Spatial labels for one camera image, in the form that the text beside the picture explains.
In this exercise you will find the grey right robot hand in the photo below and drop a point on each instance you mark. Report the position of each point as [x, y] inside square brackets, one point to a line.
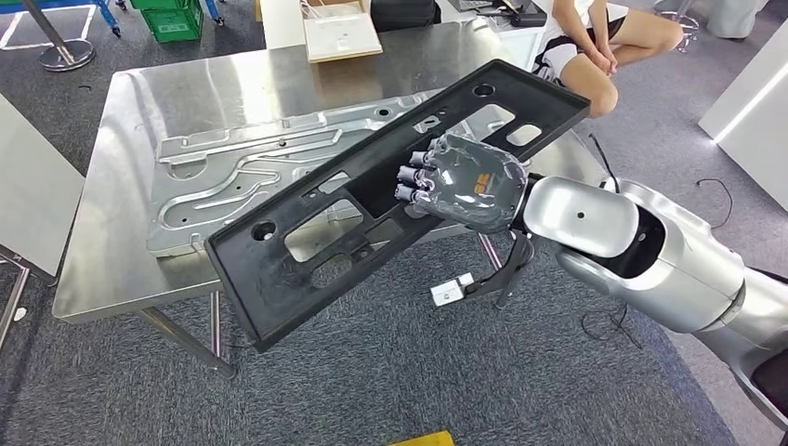
[474, 184]

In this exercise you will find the black plastic plate frame part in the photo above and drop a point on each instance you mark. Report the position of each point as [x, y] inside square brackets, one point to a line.
[258, 289]

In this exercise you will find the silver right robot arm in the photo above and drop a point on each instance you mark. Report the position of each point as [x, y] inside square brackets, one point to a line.
[677, 277]

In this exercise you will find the stainless steel workbench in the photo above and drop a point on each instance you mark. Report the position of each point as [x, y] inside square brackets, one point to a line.
[154, 92]

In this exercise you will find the seated person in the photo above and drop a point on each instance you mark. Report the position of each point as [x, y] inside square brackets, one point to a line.
[585, 68]

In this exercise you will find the black router device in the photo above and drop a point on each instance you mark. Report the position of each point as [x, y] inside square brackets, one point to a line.
[528, 15]

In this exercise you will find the black zip case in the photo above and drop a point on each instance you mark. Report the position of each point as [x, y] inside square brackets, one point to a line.
[403, 13]

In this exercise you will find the open cardboard box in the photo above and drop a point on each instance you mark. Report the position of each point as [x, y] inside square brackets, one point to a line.
[341, 37]

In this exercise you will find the chrome stool base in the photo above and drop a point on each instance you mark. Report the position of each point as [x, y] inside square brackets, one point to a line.
[683, 27]

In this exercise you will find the stamped silver metal panel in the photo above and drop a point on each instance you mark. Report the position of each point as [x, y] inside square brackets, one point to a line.
[203, 178]

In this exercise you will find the white plinth with light strip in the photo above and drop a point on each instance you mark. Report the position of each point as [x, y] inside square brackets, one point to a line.
[751, 111]

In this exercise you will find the green plastic crate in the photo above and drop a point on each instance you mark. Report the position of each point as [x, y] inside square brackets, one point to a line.
[175, 24]
[160, 3]

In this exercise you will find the white side table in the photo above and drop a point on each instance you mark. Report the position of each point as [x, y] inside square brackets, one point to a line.
[34, 184]

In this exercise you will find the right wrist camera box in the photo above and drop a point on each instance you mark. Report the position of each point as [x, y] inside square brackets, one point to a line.
[448, 292]

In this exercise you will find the chrome stanchion post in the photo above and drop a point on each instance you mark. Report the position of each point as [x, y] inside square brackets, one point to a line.
[64, 55]

